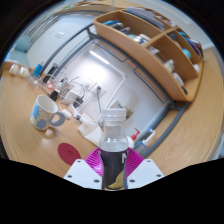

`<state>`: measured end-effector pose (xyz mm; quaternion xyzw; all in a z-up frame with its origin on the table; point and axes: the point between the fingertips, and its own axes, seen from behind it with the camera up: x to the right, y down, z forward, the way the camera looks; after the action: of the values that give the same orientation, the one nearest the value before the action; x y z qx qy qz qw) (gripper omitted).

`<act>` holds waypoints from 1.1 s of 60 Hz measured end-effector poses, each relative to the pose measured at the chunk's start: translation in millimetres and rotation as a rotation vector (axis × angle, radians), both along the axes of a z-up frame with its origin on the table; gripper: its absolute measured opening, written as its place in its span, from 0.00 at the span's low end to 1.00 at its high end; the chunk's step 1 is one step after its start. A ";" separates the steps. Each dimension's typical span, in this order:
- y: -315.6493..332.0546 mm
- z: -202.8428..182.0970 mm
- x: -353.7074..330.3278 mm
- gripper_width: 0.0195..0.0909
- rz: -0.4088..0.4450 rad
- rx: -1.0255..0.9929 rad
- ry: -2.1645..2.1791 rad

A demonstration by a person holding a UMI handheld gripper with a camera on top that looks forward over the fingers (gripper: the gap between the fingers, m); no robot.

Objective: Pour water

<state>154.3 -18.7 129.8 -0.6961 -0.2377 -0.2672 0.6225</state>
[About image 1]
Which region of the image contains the clear bottle with dark label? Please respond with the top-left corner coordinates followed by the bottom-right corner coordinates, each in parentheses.
top-left (98, 108), bottom-right (130, 192)

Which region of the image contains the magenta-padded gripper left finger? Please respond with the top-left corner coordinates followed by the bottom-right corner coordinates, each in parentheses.
top-left (63, 148), bottom-right (103, 191)

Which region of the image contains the grey metal bed frame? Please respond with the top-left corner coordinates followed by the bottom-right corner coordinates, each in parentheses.
top-left (39, 21), bottom-right (191, 158)

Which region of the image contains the small blue bottle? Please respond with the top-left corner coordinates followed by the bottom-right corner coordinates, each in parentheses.
top-left (32, 59), bottom-right (46, 78)

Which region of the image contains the black electric shaver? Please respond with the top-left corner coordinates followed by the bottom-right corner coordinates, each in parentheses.
top-left (42, 63), bottom-right (59, 84)

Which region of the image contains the flat round red coaster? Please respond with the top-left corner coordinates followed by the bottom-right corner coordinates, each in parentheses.
top-left (57, 142), bottom-right (82, 166)

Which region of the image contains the small black jar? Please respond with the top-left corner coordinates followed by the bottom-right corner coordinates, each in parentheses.
top-left (49, 90), bottom-right (60, 102)

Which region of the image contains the wooden shelf unit with items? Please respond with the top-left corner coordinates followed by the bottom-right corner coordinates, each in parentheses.
top-left (93, 7), bottom-right (205, 103)

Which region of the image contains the wooden wardrobe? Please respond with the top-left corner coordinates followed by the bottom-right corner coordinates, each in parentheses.
top-left (146, 46), bottom-right (224, 174)

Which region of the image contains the white power adapter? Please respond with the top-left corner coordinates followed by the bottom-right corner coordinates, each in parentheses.
top-left (64, 89), bottom-right (81, 104)

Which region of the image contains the white crumpled cloth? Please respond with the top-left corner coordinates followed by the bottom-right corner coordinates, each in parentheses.
top-left (77, 112), bottom-right (104, 147)

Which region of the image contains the teal pillow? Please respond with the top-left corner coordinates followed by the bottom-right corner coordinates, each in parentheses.
top-left (13, 34), bottom-right (32, 53)

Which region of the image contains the white desk lamp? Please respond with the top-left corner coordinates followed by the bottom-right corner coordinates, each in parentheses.
top-left (88, 49), bottom-right (128, 108)

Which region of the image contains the blue spray bottle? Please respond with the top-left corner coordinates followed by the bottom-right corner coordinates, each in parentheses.
top-left (134, 128), bottom-right (157, 157)

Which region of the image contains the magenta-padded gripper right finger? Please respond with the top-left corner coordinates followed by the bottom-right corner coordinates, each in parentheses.
top-left (124, 147), bottom-right (166, 191)

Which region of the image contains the small white roll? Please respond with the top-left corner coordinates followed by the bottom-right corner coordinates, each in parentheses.
top-left (8, 63), bottom-right (20, 76)
top-left (18, 66), bottom-right (30, 78)

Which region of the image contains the white mug with blue pattern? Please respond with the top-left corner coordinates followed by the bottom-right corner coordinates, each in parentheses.
top-left (29, 94), bottom-right (67, 131)

